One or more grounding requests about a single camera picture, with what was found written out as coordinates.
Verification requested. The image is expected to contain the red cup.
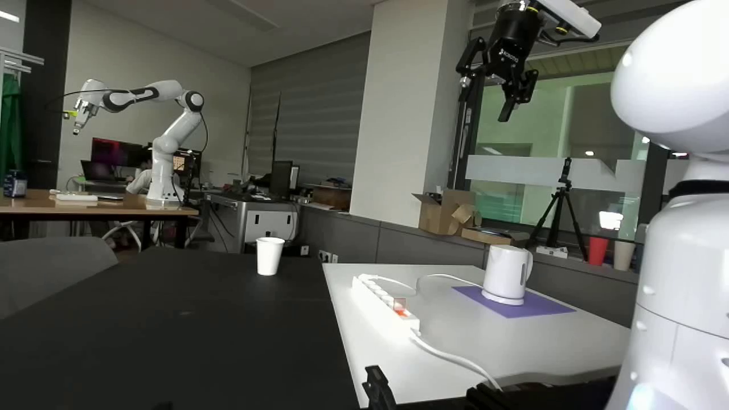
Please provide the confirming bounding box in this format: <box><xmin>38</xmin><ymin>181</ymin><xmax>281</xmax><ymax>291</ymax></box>
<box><xmin>588</xmin><ymin>236</ymin><xmax>608</xmax><ymax>266</ymax></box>

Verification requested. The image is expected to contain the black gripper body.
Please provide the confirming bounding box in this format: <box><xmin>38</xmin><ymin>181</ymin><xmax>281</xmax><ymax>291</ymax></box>
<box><xmin>455</xmin><ymin>5</ymin><xmax>543</xmax><ymax>87</ymax></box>

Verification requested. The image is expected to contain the white kettle cord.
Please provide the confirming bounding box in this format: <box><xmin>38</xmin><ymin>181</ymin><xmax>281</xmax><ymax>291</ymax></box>
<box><xmin>415</xmin><ymin>272</ymin><xmax>488</xmax><ymax>291</ymax></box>

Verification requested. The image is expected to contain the white power strip cable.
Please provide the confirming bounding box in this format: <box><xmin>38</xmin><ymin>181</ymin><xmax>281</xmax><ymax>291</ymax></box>
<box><xmin>408</xmin><ymin>331</ymin><xmax>506</xmax><ymax>391</ymax></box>

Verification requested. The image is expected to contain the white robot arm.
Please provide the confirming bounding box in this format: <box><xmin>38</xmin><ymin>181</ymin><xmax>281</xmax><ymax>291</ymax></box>
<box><xmin>605</xmin><ymin>0</ymin><xmax>729</xmax><ymax>410</ymax></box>

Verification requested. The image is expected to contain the cardboard box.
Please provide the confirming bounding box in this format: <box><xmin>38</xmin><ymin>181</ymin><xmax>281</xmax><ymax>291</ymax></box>
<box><xmin>417</xmin><ymin>190</ymin><xmax>479</xmax><ymax>236</ymax></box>

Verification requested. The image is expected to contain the wooden desk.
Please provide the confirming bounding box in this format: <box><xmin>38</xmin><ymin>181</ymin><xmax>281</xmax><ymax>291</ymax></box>
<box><xmin>0</xmin><ymin>190</ymin><xmax>196</xmax><ymax>249</ymax></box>

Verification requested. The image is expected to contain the grey metal cabinet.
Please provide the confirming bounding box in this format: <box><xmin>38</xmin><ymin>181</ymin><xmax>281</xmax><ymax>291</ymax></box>
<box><xmin>208</xmin><ymin>197</ymin><xmax>298</xmax><ymax>252</ymax></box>

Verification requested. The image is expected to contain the white electric kettle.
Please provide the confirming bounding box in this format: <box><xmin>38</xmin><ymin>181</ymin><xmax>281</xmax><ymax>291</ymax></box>
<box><xmin>482</xmin><ymin>247</ymin><xmax>533</xmax><ymax>305</ymax></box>

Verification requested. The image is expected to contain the white paper cup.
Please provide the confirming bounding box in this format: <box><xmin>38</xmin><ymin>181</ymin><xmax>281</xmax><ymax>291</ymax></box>
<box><xmin>255</xmin><ymin>236</ymin><xmax>284</xmax><ymax>276</ymax></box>

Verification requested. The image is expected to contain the black camera tripod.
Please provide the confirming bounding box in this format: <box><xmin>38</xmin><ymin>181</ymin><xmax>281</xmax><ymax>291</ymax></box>
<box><xmin>527</xmin><ymin>160</ymin><xmax>588</xmax><ymax>255</ymax></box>

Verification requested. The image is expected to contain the purple mat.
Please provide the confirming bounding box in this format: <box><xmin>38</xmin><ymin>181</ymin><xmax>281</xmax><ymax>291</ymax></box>
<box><xmin>455</xmin><ymin>286</ymin><xmax>570</xmax><ymax>318</ymax></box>

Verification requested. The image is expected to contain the dark computer monitor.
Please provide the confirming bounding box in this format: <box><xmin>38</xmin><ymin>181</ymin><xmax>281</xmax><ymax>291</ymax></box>
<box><xmin>88</xmin><ymin>136</ymin><xmax>151</xmax><ymax>183</ymax></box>

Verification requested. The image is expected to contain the white power strip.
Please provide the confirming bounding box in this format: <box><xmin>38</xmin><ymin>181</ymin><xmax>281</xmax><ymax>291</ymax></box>
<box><xmin>351</xmin><ymin>274</ymin><xmax>419</xmax><ymax>335</ymax></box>

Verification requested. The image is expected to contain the beige paper cup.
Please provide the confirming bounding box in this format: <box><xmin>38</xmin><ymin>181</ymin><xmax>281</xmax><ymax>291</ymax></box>
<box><xmin>613</xmin><ymin>242</ymin><xmax>636</xmax><ymax>272</ymax></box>

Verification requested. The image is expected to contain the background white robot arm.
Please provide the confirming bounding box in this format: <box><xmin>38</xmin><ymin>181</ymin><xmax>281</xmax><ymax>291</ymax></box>
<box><xmin>67</xmin><ymin>77</ymin><xmax>206</xmax><ymax>206</ymax></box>

